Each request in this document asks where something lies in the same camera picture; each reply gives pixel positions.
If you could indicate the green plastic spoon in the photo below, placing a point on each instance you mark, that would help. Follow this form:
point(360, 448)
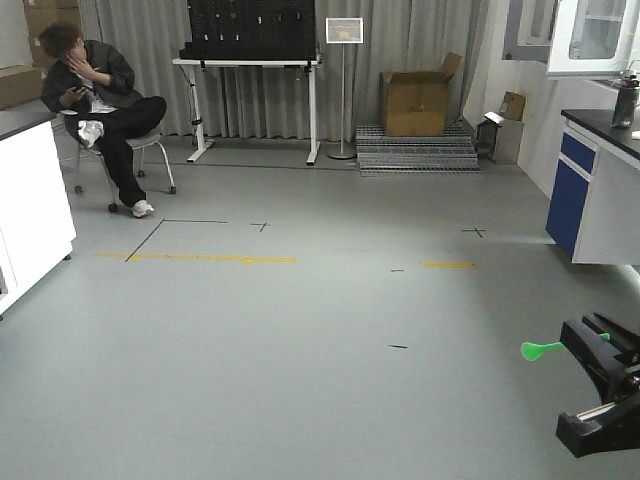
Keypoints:
point(533, 351)

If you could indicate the white standing desk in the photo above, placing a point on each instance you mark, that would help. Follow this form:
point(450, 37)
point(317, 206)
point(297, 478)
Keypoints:
point(251, 91)

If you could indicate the grey metal box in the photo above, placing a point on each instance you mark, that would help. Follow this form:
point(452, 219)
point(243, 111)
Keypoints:
point(499, 139)

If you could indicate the seated person in black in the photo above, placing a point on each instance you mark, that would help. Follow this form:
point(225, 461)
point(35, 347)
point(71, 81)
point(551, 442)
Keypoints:
point(94, 84)

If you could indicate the large open cardboard box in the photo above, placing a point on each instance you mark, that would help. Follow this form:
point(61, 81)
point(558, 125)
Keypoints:
point(415, 104)

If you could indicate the dark water bottle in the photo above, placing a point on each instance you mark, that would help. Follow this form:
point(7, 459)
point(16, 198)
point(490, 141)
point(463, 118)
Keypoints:
point(627, 99)

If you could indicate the grey curtain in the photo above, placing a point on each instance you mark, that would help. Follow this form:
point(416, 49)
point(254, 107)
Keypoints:
point(398, 36)

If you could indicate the white wall cabinet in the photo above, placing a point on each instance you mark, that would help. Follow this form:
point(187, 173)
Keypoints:
point(592, 39)

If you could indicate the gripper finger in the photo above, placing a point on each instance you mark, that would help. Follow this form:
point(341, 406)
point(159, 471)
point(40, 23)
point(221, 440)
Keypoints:
point(607, 351)
point(608, 428)

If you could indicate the stacked cardboard boxes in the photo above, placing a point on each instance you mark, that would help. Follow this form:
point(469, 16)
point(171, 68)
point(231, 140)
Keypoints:
point(23, 60)

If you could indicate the metal floor grating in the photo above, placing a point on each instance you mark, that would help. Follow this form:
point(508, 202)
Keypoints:
point(379, 154)

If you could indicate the small cardboard box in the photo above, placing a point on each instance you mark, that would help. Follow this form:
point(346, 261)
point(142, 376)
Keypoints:
point(512, 106)

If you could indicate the white counter cabinet left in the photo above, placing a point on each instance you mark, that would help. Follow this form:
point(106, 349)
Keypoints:
point(37, 228)

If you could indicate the black pegboard display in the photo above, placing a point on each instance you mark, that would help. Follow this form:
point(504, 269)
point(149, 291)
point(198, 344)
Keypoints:
point(251, 30)

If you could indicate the blue lab bench cabinet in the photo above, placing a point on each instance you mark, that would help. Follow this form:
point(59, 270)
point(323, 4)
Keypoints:
point(593, 215)

